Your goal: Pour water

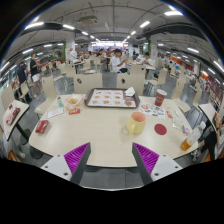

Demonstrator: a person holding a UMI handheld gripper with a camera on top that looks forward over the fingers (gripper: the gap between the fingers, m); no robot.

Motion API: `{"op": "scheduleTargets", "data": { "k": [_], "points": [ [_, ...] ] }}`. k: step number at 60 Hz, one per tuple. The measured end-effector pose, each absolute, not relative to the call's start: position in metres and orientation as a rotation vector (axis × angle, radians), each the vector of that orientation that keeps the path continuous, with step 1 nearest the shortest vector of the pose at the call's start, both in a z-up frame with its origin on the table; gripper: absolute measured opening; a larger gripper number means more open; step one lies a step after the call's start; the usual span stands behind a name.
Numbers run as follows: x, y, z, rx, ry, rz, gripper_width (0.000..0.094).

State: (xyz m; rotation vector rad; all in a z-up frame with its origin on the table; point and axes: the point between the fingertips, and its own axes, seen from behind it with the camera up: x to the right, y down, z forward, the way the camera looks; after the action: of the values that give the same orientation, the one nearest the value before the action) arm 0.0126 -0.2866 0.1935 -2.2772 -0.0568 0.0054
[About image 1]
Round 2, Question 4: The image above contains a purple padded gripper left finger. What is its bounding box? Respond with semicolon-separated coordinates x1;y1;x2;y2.
42;143;91;184

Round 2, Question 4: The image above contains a beige chair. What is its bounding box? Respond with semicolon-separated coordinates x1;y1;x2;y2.
74;73;103;94
34;76;58;115
116;73;145;96

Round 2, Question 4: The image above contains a beige chair right back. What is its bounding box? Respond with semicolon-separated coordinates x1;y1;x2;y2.
116;73;145;96

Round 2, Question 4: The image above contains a beige chair left back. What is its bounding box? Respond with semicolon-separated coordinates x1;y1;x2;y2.
74;73;103;94

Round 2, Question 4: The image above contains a small side table left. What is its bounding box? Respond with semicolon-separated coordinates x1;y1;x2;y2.
3;100;29;141

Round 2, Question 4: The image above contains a red round coaster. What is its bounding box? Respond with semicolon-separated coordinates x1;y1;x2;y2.
154;124;167;135

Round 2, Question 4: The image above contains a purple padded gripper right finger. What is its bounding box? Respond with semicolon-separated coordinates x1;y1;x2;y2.
132;143;182;185

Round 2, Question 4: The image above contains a colourful paper placemat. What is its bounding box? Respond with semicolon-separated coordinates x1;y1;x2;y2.
139;103;165;119

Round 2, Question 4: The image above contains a brown food tray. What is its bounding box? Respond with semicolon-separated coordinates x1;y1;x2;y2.
85;88;140;109

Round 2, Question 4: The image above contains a plastic bottle orange drink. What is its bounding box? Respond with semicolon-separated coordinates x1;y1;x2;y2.
181;121;206;151

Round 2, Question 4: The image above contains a standing person black shirt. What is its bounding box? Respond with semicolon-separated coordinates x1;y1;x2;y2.
30;54;42;92

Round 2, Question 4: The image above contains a seated man white shirt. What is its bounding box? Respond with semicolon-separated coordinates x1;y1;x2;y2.
111;49;127;73

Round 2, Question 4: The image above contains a small red sauce packet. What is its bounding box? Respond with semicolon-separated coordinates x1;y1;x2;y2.
69;108;80;115

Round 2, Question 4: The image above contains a food wrapper with snack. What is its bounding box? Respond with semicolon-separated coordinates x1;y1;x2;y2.
64;94;83;111

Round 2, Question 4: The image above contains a crumpled white napkin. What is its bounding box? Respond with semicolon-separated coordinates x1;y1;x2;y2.
125;87;135;96

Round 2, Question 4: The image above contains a white receipt paper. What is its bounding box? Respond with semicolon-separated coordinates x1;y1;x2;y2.
47;107;65;119

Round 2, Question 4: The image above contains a yellow mug pink inside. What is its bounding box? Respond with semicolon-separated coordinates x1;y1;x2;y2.
127;112;146;134

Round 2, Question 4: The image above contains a red paper cup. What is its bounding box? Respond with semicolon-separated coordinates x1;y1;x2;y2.
155;89;167;106

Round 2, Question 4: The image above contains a red packet on table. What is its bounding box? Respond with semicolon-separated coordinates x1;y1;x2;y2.
35;120;49;134

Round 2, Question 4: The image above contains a beige chair far left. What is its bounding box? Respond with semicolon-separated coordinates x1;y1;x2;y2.
34;76;58;115

